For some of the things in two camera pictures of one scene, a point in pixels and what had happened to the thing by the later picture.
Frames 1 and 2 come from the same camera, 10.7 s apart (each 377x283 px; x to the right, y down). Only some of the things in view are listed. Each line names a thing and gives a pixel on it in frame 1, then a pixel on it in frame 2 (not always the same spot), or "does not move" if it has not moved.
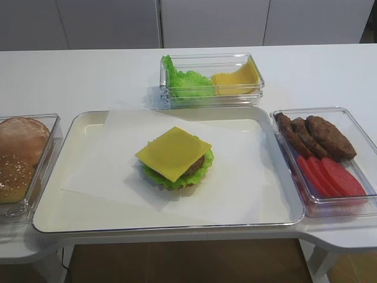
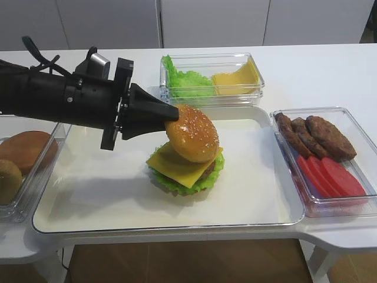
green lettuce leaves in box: (181, 84) does not move
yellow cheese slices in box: (245, 81) does not move
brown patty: (300, 125) does not move
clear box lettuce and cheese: (198, 80) does not move
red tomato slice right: (345, 183) does not move
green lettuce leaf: (155, 177) → (204, 183)
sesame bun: (15, 174) → (194, 137)
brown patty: (333, 141) does not move
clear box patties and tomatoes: (333, 159) does not move
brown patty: (194, 168) → (208, 169)
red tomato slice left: (310, 176) does not move
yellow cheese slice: (174, 153) → (165, 161)
